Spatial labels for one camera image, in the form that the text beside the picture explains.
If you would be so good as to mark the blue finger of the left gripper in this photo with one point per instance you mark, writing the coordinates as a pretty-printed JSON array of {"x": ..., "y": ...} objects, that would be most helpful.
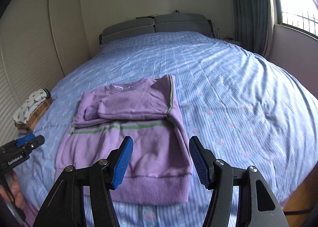
[{"x": 24, "y": 139}]

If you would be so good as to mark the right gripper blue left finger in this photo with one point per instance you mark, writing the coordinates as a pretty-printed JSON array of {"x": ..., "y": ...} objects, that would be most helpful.
[{"x": 118, "y": 163}]

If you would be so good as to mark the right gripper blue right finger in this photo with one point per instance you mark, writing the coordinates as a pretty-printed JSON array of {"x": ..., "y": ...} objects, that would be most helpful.
[{"x": 203, "y": 160}]

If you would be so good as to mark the purple sweatshirt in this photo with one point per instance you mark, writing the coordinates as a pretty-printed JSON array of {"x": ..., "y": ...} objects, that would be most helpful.
[{"x": 160, "y": 168}]

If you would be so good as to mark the folded patterned clothes stack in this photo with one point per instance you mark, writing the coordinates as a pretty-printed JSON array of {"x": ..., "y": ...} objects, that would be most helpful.
[{"x": 28, "y": 115}]

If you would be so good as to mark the person's left hand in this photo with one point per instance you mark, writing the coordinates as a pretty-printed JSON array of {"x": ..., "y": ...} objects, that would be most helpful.
[{"x": 14, "y": 194}]

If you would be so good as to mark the blue floral striped bedspread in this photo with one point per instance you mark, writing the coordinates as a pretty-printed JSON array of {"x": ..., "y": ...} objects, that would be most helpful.
[{"x": 245, "y": 109}]

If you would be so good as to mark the bedside table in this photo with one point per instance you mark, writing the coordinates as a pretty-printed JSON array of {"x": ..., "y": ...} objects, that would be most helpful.
[{"x": 232, "y": 41}]

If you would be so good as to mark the grey padded headboard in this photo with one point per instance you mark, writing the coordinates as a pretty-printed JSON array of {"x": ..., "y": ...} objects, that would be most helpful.
[{"x": 154, "y": 24}]

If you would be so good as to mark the green curtain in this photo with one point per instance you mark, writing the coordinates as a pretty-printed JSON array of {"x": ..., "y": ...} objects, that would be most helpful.
[{"x": 254, "y": 24}]

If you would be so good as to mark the window with frame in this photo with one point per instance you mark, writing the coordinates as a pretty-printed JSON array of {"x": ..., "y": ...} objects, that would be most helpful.
[{"x": 297, "y": 14}]

